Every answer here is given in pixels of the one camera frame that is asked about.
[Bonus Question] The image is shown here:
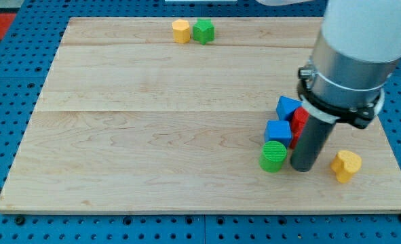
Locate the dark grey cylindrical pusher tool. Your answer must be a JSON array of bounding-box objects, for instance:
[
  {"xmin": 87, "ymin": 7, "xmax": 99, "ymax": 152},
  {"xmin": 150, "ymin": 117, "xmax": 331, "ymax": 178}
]
[{"xmin": 290, "ymin": 115, "xmax": 335, "ymax": 172}]

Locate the yellow heart block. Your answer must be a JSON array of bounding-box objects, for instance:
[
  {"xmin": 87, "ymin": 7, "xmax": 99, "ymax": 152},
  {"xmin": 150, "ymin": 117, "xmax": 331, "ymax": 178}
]
[{"xmin": 330, "ymin": 150, "xmax": 362, "ymax": 183}]

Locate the blue cube block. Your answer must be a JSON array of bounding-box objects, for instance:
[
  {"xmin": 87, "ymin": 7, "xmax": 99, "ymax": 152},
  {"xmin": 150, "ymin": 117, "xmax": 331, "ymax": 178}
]
[{"xmin": 264, "ymin": 120, "xmax": 292, "ymax": 148}]

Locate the green star block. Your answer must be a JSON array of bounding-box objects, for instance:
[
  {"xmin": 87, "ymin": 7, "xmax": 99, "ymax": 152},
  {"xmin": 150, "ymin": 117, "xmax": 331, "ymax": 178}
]
[{"xmin": 193, "ymin": 18, "xmax": 215, "ymax": 45}]

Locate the blue triangle block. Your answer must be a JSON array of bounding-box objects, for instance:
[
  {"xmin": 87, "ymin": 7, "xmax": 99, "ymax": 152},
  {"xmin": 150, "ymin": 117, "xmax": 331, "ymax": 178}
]
[{"xmin": 276, "ymin": 96, "xmax": 302, "ymax": 121}]

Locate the yellow hexagon block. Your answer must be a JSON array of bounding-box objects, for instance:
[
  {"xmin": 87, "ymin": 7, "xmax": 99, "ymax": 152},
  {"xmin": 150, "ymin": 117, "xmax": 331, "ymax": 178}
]
[{"xmin": 172, "ymin": 19, "xmax": 191, "ymax": 44}]

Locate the light wooden board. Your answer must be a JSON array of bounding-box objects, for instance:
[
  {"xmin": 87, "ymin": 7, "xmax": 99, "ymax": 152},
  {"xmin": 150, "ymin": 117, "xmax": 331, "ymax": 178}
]
[{"xmin": 0, "ymin": 18, "xmax": 401, "ymax": 215}]

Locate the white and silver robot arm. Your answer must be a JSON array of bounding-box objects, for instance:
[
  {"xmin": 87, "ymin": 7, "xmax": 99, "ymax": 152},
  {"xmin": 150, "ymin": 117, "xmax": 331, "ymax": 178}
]
[{"xmin": 298, "ymin": 0, "xmax": 401, "ymax": 129}]

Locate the red circle block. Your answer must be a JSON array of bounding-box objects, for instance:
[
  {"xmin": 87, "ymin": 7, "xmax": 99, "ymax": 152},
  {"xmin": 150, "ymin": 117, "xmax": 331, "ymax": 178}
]
[{"xmin": 290, "ymin": 106, "xmax": 309, "ymax": 149}]

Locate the green cylinder block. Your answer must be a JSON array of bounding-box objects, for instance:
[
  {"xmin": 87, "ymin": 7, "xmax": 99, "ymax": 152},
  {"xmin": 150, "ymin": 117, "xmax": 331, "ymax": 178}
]
[{"xmin": 259, "ymin": 141, "xmax": 287, "ymax": 173}]

